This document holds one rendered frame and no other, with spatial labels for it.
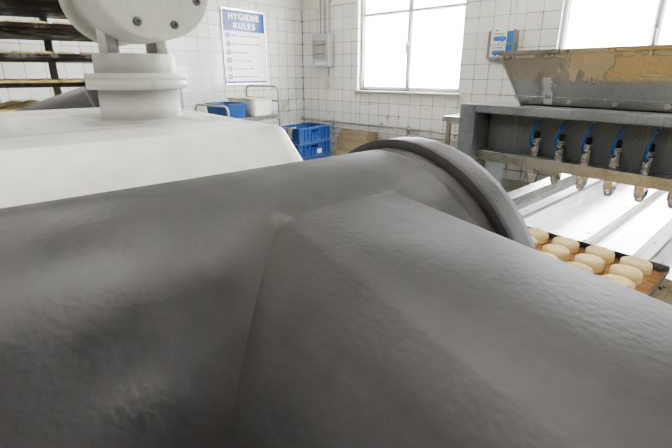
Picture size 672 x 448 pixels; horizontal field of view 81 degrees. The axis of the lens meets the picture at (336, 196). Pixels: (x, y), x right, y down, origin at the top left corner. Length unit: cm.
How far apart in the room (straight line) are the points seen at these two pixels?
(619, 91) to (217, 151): 103
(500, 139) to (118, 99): 111
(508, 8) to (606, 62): 344
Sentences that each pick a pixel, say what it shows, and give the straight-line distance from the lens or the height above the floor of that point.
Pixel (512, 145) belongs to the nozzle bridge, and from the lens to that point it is 126.
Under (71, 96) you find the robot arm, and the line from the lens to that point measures 51.
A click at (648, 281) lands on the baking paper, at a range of 93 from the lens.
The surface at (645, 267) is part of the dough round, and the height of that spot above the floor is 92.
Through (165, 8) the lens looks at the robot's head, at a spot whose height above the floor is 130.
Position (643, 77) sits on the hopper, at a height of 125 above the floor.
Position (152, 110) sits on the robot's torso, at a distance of 29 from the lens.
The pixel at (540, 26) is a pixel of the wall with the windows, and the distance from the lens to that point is 441.
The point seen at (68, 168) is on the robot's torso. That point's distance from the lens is 20.
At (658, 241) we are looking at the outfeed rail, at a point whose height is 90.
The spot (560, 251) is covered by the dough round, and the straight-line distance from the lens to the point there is 92.
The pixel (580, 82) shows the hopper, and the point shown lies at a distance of 116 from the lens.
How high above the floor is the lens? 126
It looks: 17 degrees down
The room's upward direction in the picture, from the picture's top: straight up
